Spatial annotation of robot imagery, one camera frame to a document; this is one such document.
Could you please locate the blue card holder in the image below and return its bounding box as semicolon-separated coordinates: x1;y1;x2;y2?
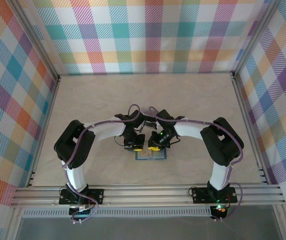
134;147;169;162

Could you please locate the aluminium mounting rail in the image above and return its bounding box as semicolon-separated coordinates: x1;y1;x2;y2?
9;184;286;209

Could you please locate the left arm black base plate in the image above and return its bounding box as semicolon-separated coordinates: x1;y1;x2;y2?
58;188;105;206

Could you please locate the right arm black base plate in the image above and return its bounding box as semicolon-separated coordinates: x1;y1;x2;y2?
191;186;238;204

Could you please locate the grey slotted cable duct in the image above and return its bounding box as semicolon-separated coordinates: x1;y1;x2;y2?
21;208;214;219

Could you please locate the aluminium side rail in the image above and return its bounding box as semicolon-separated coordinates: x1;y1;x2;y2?
25;74;61;188
231;73;271;185

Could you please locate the aluminium frame post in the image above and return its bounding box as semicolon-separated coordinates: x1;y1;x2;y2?
7;0;61;83
231;0;283;80

